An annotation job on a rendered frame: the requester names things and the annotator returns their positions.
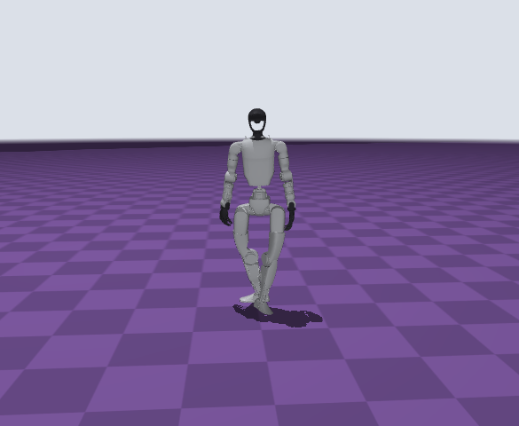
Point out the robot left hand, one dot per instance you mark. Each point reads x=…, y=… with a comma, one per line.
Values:
x=291, y=209

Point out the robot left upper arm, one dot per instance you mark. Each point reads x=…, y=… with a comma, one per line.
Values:
x=281, y=148

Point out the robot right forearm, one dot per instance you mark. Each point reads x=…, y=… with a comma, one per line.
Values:
x=227, y=192

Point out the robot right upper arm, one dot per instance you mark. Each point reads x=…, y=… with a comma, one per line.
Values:
x=232, y=162

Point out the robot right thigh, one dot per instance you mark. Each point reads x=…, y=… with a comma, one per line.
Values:
x=240, y=234

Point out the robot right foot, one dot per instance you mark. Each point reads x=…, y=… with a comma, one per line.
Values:
x=251, y=298

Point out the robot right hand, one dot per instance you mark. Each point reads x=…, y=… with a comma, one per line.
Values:
x=224, y=214

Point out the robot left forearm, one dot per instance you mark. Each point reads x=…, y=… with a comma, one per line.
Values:
x=289, y=191

